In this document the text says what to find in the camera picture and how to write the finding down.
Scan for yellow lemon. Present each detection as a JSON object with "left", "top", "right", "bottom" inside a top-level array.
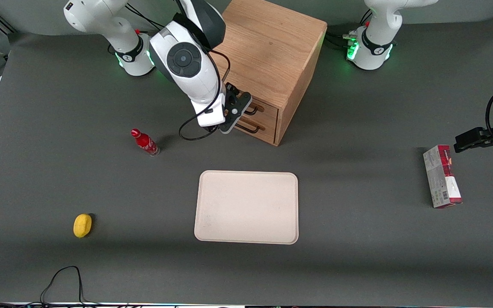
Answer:
[{"left": 73, "top": 213, "right": 93, "bottom": 239}]

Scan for red soda bottle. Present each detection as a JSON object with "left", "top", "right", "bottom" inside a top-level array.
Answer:
[{"left": 131, "top": 128, "right": 160, "bottom": 157}]

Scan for wooden drawer cabinet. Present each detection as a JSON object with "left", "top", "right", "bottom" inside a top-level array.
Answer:
[{"left": 209, "top": 0, "right": 328, "bottom": 147}]

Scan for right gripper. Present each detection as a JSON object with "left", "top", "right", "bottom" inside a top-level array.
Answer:
[{"left": 191, "top": 83, "right": 252, "bottom": 135}]

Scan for white rectangular tray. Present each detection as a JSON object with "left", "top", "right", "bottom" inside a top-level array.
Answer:
[{"left": 194, "top": 170, "right": 299, "bottom": 245}]

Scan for black free drawer handle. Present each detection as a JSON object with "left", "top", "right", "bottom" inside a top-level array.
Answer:
[{"left": 240, "top": 121, "right": 267, "bottom": 133}]

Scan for black left arm base cables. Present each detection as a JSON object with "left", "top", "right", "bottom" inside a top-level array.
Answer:
[{"left": 325, "top": 32, "right": 357, "bottom": 49}]

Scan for red plaid cardboard box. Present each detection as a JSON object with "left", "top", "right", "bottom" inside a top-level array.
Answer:
[{"left": 423, "top": 145, "right": 463, "bottom": 209}]

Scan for black arm base cables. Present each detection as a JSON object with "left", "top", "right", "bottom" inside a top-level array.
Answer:
[
  {"left": 125, "top": 3, "right": 164, "bottom": 31},
  {"left": 325, "top": 32, "right": 357, "bottom": 49}
]

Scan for wooden drawer with free handle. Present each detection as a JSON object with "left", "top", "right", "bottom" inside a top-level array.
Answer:
[{"left": 234, "top": 116, "right": 279, "bottom": 145}]

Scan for black cable on table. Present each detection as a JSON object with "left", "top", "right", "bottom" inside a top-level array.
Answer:
[{"left": 40, "top": 265, "right": 88, "bottom": 307}]

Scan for black right arm base cables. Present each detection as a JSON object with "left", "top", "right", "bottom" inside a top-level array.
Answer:
[{"left": 125, "top": 3, "right": 164, "bottom": 31}]

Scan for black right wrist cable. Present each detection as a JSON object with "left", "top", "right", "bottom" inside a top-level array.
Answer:
[{"left": 178, "top": 48, "right": 232, "bottom": 142}]

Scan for wooden drawer with grasped handle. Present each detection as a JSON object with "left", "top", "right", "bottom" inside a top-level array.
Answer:
[{"left": 241, "top": 95, "right": 279, "bottom": 130}]

